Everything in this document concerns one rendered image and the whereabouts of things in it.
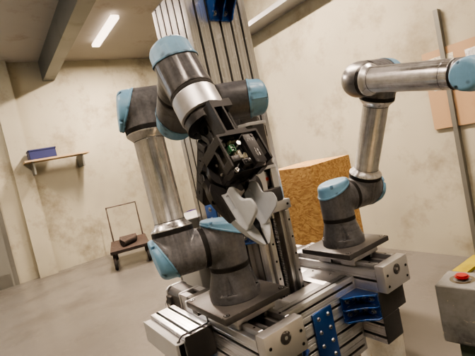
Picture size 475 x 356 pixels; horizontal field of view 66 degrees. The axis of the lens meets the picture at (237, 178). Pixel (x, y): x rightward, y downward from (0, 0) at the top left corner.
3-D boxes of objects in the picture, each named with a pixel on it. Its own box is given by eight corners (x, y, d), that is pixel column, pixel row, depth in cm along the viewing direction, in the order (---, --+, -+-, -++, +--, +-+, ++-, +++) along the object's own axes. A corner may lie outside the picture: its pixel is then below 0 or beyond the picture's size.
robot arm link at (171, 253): (215, 269, 98) (165, 76, 101) (160, 287, 93) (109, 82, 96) (204, 265, 109) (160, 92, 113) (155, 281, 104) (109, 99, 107)
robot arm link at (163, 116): (214, 136, 75) (225, 102, 65) (160, 147, 71) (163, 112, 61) (202, 106, 78) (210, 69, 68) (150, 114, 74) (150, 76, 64)
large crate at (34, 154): (54, 157, 676) (52, 148, 675) (57, 155, 649) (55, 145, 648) (27, 162, 651) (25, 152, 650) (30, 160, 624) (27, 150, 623)
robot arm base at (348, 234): (314, 246, 137) (309, 220, 136) (341, 234, 146) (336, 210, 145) (347, 250, 125) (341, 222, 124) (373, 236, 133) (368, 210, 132)
